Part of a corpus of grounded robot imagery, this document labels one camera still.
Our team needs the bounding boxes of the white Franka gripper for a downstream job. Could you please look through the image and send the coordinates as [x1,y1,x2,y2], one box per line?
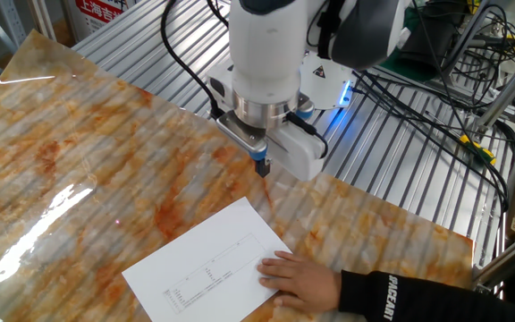
[207,66,328,182]

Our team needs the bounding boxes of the white printed paper sheet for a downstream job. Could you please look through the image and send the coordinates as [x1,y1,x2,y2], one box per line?
[122,196,292,322]

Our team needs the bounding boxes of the forearm in black sleeve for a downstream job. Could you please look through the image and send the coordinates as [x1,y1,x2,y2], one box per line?
[337,269,515,322]

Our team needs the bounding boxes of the bare person hand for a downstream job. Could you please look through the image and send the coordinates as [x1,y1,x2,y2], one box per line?
[256,250,342,314]

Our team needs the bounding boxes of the green mat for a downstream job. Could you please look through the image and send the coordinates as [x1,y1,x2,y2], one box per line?
[380,4,446,84]

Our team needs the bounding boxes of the orange marble pattern mat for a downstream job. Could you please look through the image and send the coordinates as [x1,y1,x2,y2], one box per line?
[0,29,476,322]

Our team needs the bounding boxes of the crumpled white tissue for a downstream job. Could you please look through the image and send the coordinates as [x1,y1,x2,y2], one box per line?
[395,26,413,50]

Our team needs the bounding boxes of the black bag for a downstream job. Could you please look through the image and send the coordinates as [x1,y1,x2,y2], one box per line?
[398,8,464,76]

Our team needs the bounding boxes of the white sign with red print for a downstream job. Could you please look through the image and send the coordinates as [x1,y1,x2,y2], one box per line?
[63,0,138,44]

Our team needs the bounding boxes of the thin grey metal pole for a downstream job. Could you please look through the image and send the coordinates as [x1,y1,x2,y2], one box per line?
[443,0,491,77]

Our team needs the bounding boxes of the grey slotted metal upright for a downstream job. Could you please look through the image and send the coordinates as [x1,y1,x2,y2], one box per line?
[0,0,29,48]

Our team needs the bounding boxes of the silver mount plate blue knobs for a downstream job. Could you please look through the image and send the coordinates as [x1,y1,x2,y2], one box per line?
[215,91,316,162]

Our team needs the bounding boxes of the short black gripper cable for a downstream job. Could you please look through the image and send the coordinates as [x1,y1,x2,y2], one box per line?
[286,111,329,160]

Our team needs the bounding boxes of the long black looped cable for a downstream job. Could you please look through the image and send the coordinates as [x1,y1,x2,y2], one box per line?
[160,0,225,120]

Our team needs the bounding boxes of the yellow handled screwdriver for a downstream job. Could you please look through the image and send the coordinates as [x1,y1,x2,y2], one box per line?
[458,133,498,166]

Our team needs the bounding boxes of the black cable bundle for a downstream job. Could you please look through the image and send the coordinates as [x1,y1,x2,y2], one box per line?
[350,0,515,214]

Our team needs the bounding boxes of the thick aluminium frame post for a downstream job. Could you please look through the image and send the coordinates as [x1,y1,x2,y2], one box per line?
[476,44,515,131]

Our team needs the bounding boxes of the aluminium rail with corner bracket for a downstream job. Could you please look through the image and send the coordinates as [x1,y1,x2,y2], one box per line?
[467,230,515,309]

